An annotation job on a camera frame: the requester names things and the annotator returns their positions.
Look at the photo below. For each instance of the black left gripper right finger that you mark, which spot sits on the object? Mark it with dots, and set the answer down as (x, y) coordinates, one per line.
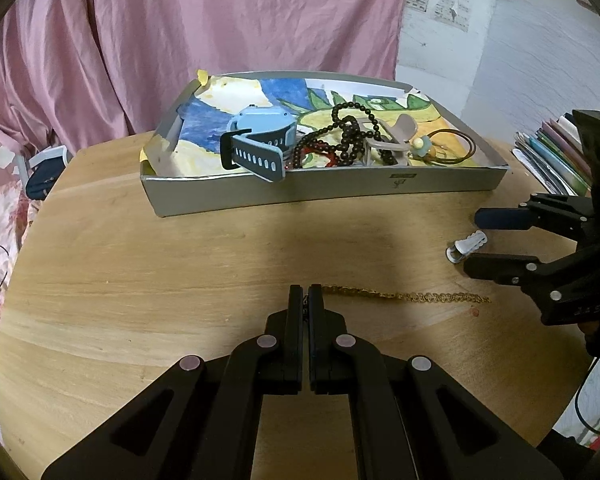
(324, 326)

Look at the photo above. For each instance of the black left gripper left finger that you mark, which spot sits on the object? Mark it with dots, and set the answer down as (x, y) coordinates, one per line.
(283, 362)

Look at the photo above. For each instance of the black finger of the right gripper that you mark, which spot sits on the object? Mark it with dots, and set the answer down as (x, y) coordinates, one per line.
(500, 269)
(503, 219)

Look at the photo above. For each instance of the white hair clip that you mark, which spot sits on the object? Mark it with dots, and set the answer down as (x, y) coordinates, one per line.
(461, 249)

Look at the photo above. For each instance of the yellow ball hair accessory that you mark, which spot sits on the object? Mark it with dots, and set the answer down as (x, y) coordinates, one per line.
(421, 148)

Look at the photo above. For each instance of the beige hair claw clip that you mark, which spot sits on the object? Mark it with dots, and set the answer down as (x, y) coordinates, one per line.
(394, 144)

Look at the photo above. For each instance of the blue smart watch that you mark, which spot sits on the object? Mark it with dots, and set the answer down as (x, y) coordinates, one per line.
(259, 139)

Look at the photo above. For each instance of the grey cardboard tray colourful lining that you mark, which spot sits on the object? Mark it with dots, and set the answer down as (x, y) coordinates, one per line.
(181, 170)

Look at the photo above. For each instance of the stack of books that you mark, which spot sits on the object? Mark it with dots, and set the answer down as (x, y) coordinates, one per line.
(553, 153)

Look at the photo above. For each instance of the dark blue bag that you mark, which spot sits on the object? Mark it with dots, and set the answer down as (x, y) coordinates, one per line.
(40, 172)

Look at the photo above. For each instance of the pink curtain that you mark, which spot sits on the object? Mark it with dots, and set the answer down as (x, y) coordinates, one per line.
(90, 71)

